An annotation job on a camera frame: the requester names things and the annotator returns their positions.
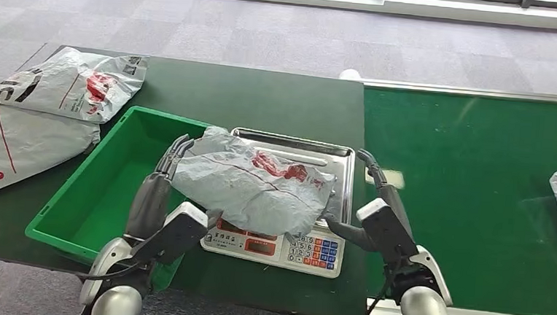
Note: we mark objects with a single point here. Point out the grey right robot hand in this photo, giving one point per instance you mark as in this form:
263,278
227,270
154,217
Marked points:
394,207

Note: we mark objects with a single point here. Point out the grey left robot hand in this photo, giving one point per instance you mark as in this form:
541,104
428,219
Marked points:
149,206

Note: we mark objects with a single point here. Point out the grey red-striped mailer package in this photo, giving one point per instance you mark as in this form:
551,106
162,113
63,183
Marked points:
252,188

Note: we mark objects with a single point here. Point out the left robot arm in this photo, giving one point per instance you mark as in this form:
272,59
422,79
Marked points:
114,306

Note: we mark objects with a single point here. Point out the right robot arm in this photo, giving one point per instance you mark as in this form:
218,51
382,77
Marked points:
424,310

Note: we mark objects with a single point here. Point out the large grey mailer package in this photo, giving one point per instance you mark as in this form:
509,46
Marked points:
27,146

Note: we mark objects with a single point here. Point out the green plastic bin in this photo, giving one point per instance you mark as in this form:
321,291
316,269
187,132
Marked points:
102,189

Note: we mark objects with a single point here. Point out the green conveyor belt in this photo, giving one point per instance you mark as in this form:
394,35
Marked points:
475,188

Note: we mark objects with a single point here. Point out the electronic scale with steel tray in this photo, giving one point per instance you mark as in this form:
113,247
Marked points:
273,250

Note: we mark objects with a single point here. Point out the white round knob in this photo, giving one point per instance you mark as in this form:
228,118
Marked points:
350,74

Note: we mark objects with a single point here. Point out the grey mailer with black print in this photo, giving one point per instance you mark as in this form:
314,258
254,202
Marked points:
70,85

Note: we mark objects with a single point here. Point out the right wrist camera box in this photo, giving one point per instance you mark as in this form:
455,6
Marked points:
387,231

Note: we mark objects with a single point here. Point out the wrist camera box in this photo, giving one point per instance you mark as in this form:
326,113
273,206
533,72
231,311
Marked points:
177,232
387,231

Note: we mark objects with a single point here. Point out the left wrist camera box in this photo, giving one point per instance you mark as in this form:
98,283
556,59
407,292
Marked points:
177,232

